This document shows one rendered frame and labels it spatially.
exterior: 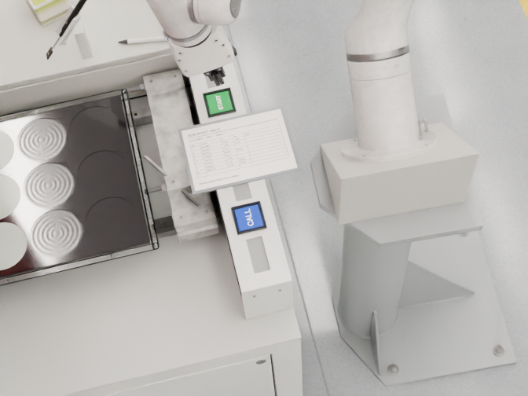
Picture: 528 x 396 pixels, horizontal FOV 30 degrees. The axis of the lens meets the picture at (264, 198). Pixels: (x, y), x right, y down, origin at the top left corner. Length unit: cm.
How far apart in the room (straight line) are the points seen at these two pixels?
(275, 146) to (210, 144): 13
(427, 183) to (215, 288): 45
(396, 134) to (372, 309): 76
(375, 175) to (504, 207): 118
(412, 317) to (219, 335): 98
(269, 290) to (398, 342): 100
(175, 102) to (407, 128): 49
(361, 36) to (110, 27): 55
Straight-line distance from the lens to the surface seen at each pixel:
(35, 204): 198
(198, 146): 190
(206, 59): 177
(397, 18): 184
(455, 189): 195
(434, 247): 285
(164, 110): 205
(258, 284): 177
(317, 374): 271
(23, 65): 207
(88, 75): 206
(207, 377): 197
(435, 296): 275
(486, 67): 320
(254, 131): 191
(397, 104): 187
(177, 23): 166
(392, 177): 184
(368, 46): 185
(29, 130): 206
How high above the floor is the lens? 260
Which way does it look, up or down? 63 degrees down
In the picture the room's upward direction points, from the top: 6 degrees counter-clockwise
